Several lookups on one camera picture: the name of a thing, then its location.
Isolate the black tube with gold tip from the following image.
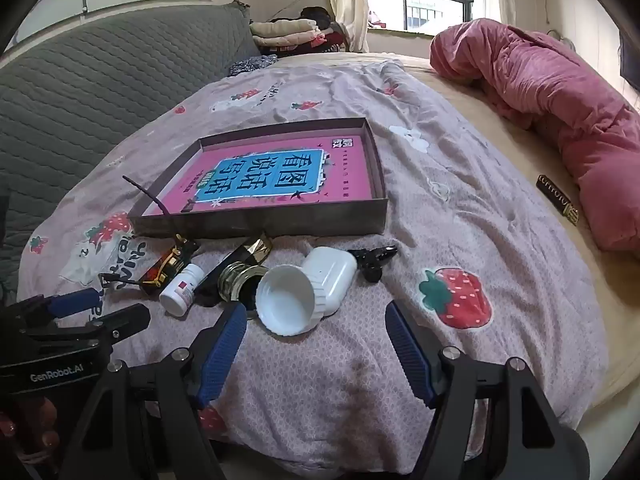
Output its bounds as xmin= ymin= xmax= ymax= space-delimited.
xmin=192 ymin=232 xmax=274 ymax=308

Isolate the white medicine bottle red label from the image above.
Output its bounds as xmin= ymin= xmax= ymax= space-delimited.
xmin=159 ymin=263 xmax=207 ymax=318

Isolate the metal chair frame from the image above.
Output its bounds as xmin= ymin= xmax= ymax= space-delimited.
xmin=547 ymin=30 xmax=581 ymax=54

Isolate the red and black lighter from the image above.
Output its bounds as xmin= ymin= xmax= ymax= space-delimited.
xmin=137 ymin=255 xmax=177 ymax=289

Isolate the folded beige clothes stack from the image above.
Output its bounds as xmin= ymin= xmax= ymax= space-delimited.
xmin=250 ymin=19 xmax=321 ymax=48

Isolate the black gold flat case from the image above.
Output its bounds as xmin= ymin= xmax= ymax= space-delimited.
xmin=536 ymin=174 xmax=581 ymax=223

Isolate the pink quilt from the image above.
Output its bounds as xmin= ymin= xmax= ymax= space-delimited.
xmin=430 ymin=17 xmax=640 ymax=253

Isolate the grey quilted headboard cover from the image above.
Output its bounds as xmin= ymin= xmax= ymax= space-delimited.
xmin=0 ymin=0 xmax=261 ymax=281

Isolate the black hair clip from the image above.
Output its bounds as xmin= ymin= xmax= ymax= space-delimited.
xmin=347 ymin=244 xmax=398 ymax=282

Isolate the gold metal knob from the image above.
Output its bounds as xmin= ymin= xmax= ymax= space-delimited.
xmin=217 ymin=261 xmax=271 ymax=318

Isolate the white plastic lid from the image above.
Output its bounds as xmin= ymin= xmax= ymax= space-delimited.
xmin=255 ymin=264 xmax=326 ymax=337

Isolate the pink strawberry printed blanket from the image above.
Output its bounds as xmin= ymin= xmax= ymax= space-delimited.
xmin=17 ymin=57 xmax=608 ymax=480

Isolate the dark patterned cloth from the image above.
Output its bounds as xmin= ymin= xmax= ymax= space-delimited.
xmin=229 ymin=54 xmax=278 ymax=78

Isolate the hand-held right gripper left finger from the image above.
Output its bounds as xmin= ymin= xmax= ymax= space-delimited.
xmin=60 ymin=302 xmax=248 ymax=480

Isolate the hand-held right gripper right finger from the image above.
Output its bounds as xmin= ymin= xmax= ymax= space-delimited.
xmin=384 ymin=301 xmax=591 ymax=480

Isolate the pink book with blue label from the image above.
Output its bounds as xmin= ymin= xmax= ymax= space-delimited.
xmin=145 ymin=135 xmax=378 ymax=216

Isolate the shallow brown cardboard box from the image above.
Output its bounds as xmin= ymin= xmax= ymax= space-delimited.
xmin=127 ymin=117 xmax=390 ymax=240

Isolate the dark clothes pile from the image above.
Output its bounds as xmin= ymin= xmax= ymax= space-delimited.
xmin=300 ymin=6 xmax=351 ymax=54

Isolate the beige bed sheet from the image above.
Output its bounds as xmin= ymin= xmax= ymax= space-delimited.
xmin=272 ymin=52 xmax=640 ymax=411

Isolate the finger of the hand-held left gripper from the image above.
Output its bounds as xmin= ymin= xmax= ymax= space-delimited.
xmin=22 ymin=302 xmax=152 ymax=353
xmin=7 ymin=287 xmax=103 ymax=332

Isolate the person's left hand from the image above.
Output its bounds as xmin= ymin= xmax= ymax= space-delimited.
xmin=0 ymin=397 xmax=63 ymax=466

